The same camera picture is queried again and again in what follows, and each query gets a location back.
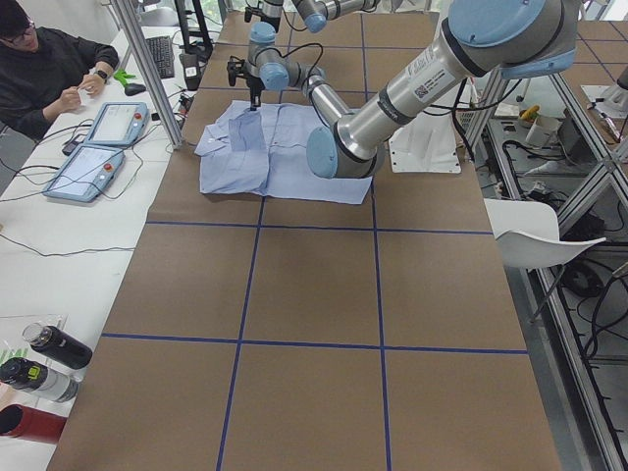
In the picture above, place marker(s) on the green handled tool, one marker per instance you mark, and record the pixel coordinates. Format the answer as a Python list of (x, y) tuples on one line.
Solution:
[(123, 77)]

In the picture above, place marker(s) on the aluminium frame post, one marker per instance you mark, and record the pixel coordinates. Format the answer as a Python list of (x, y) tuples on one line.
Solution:
[(139, 49)]

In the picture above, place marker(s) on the upper teach pendant tablet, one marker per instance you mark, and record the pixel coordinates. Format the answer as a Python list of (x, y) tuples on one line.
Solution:
[(118, 124)]

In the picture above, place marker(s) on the teach pendant tablet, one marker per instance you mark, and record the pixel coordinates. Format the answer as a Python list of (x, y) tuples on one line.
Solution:
[(87, 172), (118, 124)]

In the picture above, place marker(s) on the black water bottle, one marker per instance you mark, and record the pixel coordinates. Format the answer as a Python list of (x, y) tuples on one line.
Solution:
[(57, 345)]

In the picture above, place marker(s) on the light blue striped shirt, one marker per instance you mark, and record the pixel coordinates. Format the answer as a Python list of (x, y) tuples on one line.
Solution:
[(263, 151)]

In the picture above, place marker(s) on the grey black-lidded bottle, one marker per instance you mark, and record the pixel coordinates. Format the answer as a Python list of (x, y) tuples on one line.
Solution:
[(33, 377)]

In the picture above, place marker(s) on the white chair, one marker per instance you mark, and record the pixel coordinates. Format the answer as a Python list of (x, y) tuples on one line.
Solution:
[(527, 235)]

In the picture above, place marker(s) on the black keyboard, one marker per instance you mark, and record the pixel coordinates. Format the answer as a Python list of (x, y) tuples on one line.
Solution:
[(161, 51)]

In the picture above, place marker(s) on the seated person in black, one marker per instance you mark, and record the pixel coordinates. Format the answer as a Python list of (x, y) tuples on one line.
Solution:
[(44, 69)]

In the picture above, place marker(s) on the lower teach pendant tablet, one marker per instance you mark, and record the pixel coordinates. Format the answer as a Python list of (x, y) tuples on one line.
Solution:
[(87, 172)]

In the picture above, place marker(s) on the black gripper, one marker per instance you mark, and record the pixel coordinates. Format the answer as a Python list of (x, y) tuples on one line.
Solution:
[(254, 83)]

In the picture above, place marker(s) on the red cylinder bottle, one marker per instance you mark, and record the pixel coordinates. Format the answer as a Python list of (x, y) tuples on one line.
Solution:
[(30, 424)]

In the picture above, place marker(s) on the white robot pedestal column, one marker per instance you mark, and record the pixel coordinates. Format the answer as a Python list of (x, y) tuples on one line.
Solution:
[(427, 143)]

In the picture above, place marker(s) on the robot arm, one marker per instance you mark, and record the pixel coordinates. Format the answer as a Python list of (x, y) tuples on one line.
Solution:
[(524, 39), (314, 14)]

